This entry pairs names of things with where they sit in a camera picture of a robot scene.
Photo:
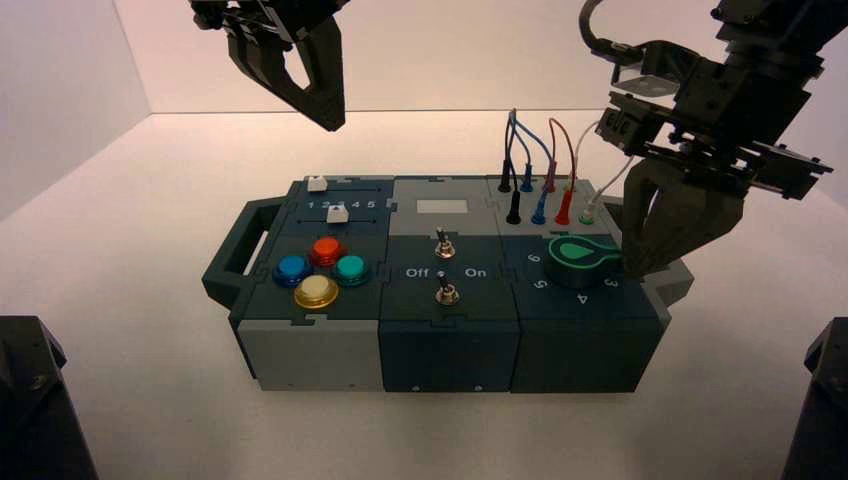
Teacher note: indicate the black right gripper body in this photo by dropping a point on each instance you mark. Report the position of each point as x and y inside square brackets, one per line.
[735, 112]

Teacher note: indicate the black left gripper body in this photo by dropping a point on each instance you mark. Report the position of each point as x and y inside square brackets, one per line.
[265, 16]

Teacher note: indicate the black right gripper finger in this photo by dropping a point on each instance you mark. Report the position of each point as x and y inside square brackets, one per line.
[702, 222]
[639, 218]

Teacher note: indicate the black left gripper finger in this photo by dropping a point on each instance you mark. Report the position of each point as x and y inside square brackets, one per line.
[265, 66]
[330, 60]

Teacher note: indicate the green rotary knob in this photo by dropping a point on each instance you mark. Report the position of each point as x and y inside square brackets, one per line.
[583, 262]

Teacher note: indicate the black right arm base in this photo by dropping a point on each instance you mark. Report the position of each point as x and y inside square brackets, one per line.
[821, 411]

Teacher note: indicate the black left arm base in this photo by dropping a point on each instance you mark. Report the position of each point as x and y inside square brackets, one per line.
[33, 411]

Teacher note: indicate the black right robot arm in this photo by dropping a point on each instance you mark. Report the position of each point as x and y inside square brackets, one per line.
[782, 33]

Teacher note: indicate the small white slider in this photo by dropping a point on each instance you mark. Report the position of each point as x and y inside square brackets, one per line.
[338, 214]
[316, 182]

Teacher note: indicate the small grey display screen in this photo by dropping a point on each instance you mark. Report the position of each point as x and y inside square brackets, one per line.
[442, 206]

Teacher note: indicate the red round push button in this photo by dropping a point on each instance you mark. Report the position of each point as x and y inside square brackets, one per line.
[326, 250]

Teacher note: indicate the blue round push button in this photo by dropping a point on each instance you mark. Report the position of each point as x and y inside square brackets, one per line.
[292, 270]

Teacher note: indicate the green round push button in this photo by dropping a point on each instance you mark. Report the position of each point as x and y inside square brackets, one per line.
[350, 269]

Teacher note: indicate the dark green grey task box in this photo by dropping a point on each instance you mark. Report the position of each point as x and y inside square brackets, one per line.
[450, 331]

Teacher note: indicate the yellow round push button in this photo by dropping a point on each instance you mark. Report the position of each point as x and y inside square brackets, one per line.
[316, 291]

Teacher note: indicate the metal toggle switch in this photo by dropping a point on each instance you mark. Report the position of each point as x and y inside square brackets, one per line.
[444, 246]
[446, 291]

